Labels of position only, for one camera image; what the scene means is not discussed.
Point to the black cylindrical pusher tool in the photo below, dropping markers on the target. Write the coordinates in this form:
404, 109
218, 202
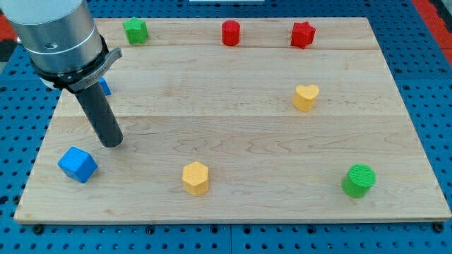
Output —
100, 115

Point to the blue cube block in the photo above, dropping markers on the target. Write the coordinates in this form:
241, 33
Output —
77, 164

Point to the red cylinder block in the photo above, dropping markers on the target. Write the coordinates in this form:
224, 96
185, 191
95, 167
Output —
230, 33

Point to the small blue block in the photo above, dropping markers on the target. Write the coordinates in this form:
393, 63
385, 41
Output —
105, 88

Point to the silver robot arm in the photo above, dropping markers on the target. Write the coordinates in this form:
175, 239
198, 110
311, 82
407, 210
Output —
63, 42

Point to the green star block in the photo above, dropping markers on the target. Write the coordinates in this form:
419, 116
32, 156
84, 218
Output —
136, 30

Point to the yellow hexagon block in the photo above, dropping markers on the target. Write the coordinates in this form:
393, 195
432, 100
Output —
195, 178

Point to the yellow heart block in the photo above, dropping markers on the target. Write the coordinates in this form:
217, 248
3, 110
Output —
305, 97

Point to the green cylinder block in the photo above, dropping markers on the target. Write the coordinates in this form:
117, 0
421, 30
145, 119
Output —
358, 180

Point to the red star block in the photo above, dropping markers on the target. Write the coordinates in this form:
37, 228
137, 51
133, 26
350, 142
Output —
302, 34

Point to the wooden board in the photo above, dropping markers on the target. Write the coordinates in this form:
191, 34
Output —
184, 97

